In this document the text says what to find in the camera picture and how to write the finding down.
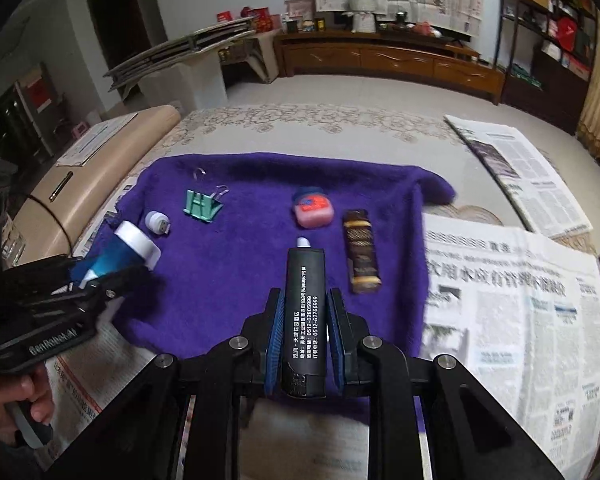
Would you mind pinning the green binder clip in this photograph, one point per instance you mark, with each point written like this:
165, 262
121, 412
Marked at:
192, 205
212, 208

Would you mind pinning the red gift boxes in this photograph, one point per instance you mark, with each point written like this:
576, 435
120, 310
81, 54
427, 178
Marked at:
255, 17

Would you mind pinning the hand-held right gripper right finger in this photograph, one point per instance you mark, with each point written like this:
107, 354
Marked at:
336, 340

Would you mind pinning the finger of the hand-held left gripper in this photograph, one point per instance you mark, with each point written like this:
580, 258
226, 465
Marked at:
127, 280
85, 271

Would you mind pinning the blue and white bottle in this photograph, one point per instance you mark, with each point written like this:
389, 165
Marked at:
130, 240

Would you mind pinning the purple towel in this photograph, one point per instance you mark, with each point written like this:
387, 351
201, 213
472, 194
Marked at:
260, 220

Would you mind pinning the beige wooden bench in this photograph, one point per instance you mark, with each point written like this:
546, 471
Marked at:
125, 160

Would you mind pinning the folded newspaper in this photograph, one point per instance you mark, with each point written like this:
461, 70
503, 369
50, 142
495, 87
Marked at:
520, 175

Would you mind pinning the pink plastic stool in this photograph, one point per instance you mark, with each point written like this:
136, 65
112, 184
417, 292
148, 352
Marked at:
81, 129

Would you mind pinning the pink jar blue lid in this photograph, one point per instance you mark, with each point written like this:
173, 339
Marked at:
312, 210

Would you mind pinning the dark pen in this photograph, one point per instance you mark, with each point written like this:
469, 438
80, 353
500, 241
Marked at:
61, 186

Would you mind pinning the black tube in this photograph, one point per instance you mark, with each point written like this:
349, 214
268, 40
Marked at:
303, 310

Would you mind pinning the person's left hand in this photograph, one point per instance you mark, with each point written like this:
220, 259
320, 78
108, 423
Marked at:
30, 390

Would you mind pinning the large spread newspaper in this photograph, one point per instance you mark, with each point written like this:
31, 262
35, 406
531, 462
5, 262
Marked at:
505, 335

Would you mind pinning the dark display shelf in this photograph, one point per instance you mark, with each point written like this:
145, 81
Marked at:
545, 60

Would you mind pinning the wooden television cabinet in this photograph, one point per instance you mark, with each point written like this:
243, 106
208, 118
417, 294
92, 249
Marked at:
380, 60

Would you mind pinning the stack of folded tables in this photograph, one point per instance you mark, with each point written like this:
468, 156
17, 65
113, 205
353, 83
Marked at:
180, 50

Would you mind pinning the beige side stand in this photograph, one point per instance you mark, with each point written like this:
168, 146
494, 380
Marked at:
252, 55

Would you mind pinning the white plastic stand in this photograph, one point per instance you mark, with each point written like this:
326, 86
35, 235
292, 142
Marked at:
195, 82

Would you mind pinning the white paper sheets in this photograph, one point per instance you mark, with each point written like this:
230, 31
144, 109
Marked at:
97, 137

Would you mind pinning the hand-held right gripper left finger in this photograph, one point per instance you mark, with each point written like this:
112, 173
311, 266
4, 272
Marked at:
275, 340

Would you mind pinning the dark cabinet with red poster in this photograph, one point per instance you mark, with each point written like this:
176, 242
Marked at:
37, 105

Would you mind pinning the small white usb adapter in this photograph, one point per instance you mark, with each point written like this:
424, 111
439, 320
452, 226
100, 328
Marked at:
156, 221

